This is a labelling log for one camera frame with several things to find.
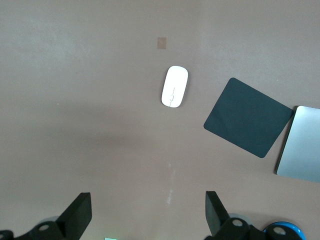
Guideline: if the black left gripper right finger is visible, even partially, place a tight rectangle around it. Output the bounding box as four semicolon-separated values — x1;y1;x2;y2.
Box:
204;191;297;240

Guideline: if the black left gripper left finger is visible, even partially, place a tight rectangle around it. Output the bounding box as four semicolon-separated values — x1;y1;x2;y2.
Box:
0;191;93;240

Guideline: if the white computer mouse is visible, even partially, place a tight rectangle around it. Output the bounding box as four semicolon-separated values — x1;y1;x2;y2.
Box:
160;65;189;109

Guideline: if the black mouse pad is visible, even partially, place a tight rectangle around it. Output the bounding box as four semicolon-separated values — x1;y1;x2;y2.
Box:
203;77;295;159

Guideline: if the silver closed laptop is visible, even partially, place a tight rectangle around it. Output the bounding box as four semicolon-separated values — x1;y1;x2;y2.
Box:
275;105;320;183

